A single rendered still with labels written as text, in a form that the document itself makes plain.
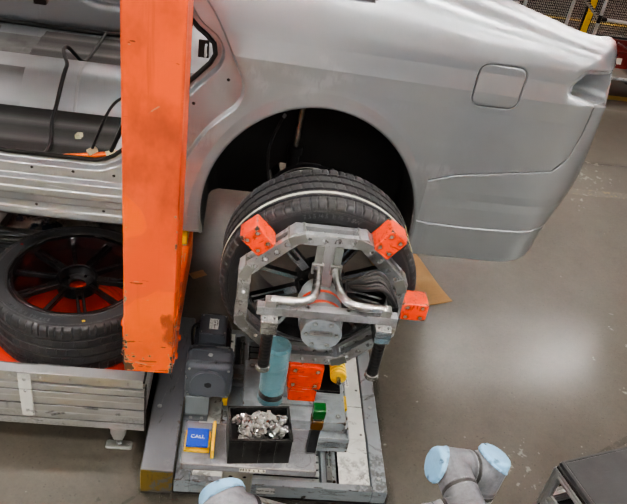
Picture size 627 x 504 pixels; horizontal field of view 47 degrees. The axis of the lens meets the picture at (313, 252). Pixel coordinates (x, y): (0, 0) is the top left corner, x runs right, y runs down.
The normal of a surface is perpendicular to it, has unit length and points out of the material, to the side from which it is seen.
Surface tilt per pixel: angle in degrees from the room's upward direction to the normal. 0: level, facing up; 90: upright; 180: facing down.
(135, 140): 90
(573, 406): 0
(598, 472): 0
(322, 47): 90
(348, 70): 90
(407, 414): 0
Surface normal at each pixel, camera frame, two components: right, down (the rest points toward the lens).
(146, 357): 0.04, 0.59
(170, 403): 0.15, -0.80
